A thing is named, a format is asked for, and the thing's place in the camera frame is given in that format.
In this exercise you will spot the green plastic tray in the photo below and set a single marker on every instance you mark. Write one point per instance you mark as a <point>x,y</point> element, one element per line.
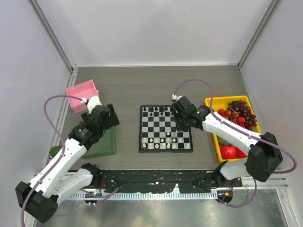
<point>106,146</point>

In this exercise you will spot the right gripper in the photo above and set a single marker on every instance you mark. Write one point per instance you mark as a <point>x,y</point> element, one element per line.
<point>182,127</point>

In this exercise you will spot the pink plastic box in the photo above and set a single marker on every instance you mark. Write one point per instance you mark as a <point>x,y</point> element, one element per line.
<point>88,95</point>

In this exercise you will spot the green lime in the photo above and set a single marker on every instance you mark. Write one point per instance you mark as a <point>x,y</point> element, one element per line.
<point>54,150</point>

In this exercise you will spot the purple grape bunch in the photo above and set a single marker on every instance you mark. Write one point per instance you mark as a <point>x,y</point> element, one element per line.
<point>241,114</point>

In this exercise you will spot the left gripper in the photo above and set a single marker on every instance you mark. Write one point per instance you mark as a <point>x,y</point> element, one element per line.
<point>113,119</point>

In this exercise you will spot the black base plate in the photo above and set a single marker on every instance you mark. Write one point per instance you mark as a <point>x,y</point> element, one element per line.
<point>160,181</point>

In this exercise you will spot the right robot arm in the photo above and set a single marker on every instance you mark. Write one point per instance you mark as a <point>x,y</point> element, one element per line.
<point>262,153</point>

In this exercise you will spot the aluminium frame rail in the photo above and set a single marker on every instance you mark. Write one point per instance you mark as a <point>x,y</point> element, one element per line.
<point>49,24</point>

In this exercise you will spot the green cantaloupe melon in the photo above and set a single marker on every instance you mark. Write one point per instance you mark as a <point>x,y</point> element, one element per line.
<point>223,141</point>

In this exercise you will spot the black white chessboard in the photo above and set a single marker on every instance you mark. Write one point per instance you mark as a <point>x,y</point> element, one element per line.
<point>158,132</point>

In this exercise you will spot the red apple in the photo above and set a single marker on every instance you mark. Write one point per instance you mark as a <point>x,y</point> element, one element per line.
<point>228,152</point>

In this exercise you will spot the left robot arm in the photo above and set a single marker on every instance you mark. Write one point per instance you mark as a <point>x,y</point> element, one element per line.
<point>43,194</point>

